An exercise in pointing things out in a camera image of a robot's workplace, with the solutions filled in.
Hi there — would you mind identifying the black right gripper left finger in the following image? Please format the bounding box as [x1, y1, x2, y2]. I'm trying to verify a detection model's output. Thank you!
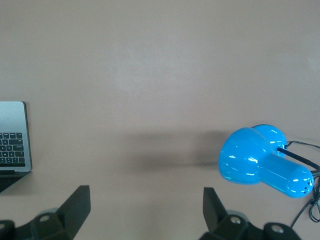
[14, 185, 91, 240]

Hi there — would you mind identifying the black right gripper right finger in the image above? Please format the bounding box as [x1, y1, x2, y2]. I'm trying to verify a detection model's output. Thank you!
[199, 187, 266, 240]

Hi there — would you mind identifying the silver grey laptop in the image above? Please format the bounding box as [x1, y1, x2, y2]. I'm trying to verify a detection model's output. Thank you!
[0, 100, 34, 194]

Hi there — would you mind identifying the blue desk lamp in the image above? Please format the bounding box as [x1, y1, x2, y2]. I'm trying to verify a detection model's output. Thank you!
[217, 123, 320, 199]

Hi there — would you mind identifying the black lamp power cable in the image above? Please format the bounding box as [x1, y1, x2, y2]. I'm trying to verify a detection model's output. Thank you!
[285, 140, 320, 229]

